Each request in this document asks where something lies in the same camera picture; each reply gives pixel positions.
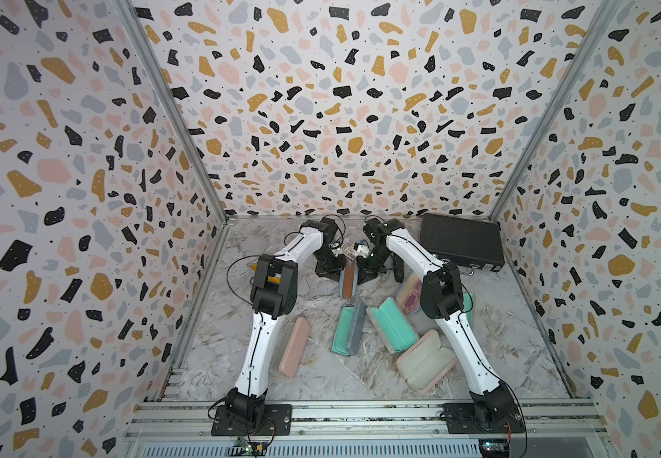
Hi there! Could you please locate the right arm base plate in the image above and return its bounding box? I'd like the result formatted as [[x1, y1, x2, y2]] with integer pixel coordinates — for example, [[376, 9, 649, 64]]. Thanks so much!
[[438, 402, 525, 434]]

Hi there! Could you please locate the black briefcase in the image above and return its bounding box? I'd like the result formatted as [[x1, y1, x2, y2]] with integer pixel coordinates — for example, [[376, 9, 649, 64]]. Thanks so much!
[[419, 214, 505, 272]]

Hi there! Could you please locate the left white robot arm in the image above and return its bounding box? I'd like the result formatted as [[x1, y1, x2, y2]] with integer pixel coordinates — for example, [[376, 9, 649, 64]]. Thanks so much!
[[225, 217, 346, 431]]

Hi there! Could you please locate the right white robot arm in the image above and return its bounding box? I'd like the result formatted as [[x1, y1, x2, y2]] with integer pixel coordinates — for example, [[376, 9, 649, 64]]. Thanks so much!
[[356, 217, 523, 429]]

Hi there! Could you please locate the blue case brown lining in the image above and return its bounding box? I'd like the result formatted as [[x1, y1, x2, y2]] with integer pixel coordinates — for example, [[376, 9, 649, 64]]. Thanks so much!
[[339, 258, 358, 302]]

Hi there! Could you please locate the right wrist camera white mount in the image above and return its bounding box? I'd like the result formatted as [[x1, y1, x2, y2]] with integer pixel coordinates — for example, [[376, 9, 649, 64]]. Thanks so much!
[[354, 240, 370, 258]]

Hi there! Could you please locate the case with purple glasses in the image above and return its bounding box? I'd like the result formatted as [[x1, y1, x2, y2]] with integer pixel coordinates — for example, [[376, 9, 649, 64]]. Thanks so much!
[[395, 272, 422, 315]]

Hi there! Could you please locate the grey case mint lining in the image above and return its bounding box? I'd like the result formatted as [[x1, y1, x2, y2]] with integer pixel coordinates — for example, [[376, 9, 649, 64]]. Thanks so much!
[[331, 298, 366, 356]]

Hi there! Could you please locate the playing card box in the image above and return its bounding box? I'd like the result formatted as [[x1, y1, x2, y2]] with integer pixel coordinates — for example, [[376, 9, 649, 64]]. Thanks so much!
[[341, 242, 357, 260]]

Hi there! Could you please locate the mint open glasses case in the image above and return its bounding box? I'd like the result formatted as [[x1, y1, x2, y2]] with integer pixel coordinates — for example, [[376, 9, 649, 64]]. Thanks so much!
[[366, 298, 419, 353]]

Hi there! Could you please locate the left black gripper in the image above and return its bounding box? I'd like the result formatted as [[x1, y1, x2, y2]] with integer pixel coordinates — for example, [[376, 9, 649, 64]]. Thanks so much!
[[315, 250, 347, 282]]

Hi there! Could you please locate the pink closed glasses case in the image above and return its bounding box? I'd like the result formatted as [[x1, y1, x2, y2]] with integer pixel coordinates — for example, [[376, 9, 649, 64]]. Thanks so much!
[[270, 316, 310, 379]]

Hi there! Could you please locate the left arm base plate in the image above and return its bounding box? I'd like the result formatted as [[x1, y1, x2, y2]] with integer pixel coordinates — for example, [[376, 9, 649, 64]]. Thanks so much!
[[211, 404, 293, 437]]

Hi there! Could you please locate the pink open glasses case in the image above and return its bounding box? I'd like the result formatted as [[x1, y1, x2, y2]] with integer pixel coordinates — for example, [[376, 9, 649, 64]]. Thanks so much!
[[396, 329, 457, 393]]

